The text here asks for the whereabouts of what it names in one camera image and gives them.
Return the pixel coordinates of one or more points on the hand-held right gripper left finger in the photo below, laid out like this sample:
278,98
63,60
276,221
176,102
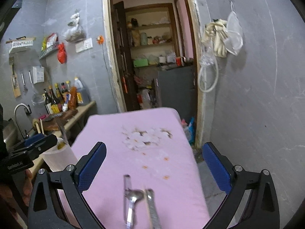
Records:
91,169

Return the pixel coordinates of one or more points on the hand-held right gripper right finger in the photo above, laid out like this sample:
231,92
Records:
216,167

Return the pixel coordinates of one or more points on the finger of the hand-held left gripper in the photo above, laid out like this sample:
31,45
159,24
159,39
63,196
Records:
45,143
34,138

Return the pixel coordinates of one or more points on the wooden chopstick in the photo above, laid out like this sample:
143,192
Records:
42,127

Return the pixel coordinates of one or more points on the gold spoon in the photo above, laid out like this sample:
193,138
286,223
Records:
60,145

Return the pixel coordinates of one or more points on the white plastic utensil holder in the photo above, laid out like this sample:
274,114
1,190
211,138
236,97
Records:
59,157

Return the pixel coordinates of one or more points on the large round steel spoon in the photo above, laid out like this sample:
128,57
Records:
134,195

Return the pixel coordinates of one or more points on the person's left hand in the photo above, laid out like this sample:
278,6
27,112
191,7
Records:
28,183

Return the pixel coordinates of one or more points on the loofah sponge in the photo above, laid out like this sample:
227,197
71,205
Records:
35,124

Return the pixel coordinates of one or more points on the pink scrubber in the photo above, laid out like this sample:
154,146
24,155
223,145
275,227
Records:
44,116

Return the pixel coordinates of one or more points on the wooden cutting board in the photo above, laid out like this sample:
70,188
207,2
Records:
64,119

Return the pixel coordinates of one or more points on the steel faucet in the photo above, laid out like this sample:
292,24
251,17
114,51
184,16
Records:
21,104

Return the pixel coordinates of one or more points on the row of sauce bottles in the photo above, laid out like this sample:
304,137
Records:
50,105

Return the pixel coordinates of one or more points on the steel mesh skimmer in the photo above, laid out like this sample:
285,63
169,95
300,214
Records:
38,99

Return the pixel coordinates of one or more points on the blue white packet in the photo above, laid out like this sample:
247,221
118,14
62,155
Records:
66,102

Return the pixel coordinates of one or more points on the blue bag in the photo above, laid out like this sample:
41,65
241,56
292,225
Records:
190,128

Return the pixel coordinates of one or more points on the beige kitchen counter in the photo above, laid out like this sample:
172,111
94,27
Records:
81,112

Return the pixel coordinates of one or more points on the pink floral tablecloth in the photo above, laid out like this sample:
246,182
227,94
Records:
143,162

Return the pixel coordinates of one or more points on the orange packet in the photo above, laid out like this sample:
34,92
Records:
72,99

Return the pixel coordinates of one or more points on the bamboo hanging board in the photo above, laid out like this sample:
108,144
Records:
16,85

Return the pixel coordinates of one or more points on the steel peeler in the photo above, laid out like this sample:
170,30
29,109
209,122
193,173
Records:
23,83

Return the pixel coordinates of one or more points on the large dark oil jug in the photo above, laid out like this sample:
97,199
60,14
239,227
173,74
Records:
82,90

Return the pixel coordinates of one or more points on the red plastic bag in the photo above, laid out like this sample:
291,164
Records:
62,54

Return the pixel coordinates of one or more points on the grey cabinet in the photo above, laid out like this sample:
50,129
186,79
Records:
176,88

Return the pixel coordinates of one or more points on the green snack packet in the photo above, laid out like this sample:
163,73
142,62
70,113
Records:
43,44

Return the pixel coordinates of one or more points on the red snack packet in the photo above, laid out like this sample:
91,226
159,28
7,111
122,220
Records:
52,40

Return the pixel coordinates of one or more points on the crumpled clear plastic bag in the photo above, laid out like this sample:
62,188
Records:
207,57

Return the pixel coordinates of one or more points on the steel bowl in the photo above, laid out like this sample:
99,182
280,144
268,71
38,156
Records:
187,59

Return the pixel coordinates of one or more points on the clear bag of dried goods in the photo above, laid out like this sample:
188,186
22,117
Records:
75,34

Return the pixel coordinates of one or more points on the red cup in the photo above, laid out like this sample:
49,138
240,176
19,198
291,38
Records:
178,61

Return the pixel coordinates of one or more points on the green box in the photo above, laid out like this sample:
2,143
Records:
140,63

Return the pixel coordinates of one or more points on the cream rubber gloves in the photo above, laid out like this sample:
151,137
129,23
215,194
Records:
219,45

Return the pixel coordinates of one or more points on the black range hood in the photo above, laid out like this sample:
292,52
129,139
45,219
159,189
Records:
9,9

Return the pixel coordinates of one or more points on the white mesh bag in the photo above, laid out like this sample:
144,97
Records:
234,33

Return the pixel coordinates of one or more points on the wooden pantry shelf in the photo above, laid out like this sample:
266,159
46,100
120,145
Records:
152,44

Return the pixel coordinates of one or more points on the metal wall shelf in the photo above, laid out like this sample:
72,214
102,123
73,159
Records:
48,51

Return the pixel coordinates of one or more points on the worn door frame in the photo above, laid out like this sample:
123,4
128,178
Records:
115,81

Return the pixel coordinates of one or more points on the white wall basket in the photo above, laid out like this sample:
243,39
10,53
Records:
21,44

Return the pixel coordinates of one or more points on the white wall switch panel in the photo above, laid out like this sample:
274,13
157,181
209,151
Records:
83,45

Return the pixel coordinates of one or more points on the orange wall hook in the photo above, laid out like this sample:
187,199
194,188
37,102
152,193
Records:
100,39

